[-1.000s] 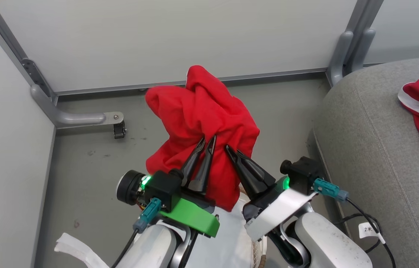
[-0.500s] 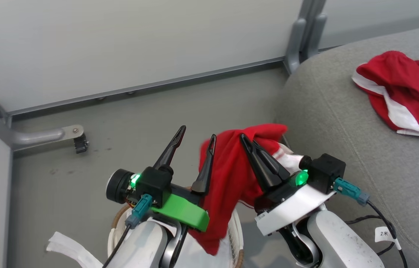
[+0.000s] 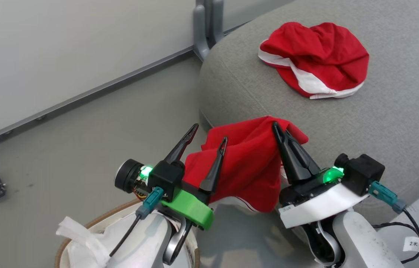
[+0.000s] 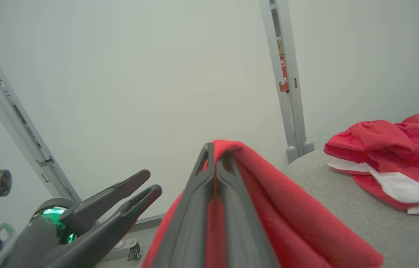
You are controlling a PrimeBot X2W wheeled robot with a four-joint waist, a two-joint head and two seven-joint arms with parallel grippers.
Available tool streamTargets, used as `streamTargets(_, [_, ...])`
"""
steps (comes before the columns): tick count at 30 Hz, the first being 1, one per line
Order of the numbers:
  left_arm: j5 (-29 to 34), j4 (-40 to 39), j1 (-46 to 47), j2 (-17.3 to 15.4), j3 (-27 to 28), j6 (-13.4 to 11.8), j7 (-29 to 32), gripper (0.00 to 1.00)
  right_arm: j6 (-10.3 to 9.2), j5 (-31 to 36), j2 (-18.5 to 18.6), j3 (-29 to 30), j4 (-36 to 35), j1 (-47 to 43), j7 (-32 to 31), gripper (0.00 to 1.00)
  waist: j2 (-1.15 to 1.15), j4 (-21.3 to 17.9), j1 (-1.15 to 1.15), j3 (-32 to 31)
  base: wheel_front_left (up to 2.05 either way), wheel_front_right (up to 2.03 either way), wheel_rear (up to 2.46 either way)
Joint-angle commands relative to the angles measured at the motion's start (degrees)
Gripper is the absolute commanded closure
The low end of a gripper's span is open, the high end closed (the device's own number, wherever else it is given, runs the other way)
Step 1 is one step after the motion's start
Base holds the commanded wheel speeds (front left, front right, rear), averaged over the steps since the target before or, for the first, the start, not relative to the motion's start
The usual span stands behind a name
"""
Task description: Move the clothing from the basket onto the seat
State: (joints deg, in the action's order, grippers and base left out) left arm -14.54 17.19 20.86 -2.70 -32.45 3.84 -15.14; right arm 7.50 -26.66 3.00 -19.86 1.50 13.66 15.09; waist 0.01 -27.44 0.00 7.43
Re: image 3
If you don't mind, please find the thin black left camera cable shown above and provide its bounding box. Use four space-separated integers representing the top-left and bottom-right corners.
109 214 142 258

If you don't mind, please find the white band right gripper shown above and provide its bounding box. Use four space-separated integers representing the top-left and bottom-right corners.
272 122 370 229

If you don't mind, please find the grey fabric sofa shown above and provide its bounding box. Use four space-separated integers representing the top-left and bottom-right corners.
198 0 419 243

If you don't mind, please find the white fabric basket liner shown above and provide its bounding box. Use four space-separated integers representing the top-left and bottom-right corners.
56 213 166 268

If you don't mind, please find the white paper cable label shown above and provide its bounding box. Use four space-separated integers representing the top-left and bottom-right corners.
403 236 419 254

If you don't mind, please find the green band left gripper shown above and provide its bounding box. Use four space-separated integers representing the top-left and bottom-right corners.
115 123 229 231

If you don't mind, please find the teal left camera cable plug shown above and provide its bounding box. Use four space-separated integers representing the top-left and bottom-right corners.
136 187 165 220

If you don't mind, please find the thin black robot arm cable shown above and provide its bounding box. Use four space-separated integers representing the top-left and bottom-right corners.
372 222 419 265

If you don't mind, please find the teal right camera cable plug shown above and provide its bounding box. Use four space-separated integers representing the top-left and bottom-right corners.
368 181 407 214

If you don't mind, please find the grey metal partition rail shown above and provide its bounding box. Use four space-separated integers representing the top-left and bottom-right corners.
0 46 196 154

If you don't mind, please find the red garment with white trim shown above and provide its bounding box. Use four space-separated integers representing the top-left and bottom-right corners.
258 22 370 100

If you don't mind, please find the teal camera cable plug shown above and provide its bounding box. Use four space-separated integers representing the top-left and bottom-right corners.
136 187 165 220
368 181 407 214

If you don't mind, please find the white basket with brown rim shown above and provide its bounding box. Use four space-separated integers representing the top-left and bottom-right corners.
55 199 201 268

